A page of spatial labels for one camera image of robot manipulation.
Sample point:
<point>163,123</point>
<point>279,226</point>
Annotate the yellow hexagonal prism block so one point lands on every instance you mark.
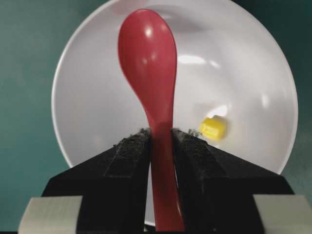
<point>213,128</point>

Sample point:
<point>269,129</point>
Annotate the white round bowl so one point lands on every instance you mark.
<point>229,66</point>

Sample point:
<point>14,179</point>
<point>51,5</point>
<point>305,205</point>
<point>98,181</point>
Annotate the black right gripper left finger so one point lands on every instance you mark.
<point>103,195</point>

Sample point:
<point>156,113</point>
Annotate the red plastic spoon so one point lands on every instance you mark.
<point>148,59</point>

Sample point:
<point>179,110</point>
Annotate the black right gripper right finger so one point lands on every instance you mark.
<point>224,194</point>

